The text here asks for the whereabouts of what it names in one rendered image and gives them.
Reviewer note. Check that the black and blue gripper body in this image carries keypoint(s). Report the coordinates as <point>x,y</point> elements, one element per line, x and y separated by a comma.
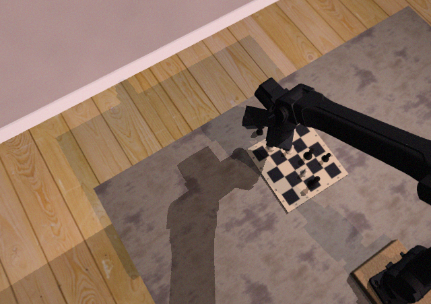
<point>285,142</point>

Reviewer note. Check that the black and cream chessboard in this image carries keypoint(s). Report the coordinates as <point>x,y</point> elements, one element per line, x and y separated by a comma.
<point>282,170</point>

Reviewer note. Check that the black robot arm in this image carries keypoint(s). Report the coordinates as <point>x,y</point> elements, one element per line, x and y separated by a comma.
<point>407,280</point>

